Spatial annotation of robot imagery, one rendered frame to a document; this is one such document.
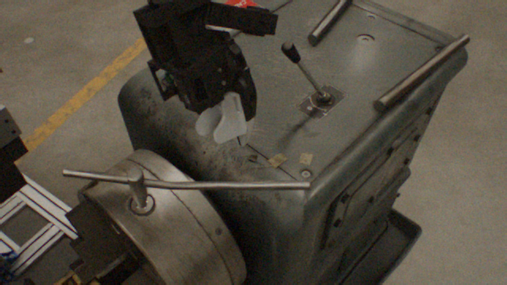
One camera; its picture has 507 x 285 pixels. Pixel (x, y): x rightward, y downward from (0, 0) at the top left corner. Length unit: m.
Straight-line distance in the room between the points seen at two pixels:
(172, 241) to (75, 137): 1.96
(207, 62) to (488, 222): 2.02
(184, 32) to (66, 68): 2.61
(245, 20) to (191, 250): 0.35
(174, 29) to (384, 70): 0.51
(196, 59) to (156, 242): 0.30
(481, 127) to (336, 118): 2.05
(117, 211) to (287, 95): 0.35
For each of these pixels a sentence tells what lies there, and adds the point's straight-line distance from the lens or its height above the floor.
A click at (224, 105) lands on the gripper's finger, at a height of 1.43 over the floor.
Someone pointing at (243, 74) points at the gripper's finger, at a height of 1.47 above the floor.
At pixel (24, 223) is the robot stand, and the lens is 2.05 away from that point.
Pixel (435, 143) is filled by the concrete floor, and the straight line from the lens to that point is 2.55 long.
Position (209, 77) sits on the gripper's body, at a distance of 0.46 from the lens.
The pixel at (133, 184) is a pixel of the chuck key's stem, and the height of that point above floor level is 1.31.
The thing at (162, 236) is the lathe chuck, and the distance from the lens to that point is 0.65.
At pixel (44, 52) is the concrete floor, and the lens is 3.25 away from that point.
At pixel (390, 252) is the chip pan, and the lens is 1.45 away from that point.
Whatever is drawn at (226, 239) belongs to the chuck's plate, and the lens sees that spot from 0.68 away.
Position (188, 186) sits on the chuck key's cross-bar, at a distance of 0.58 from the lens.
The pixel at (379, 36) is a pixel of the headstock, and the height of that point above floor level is 1.26.
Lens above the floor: 1.78
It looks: 50 degrees down
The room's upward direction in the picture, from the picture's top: straight up
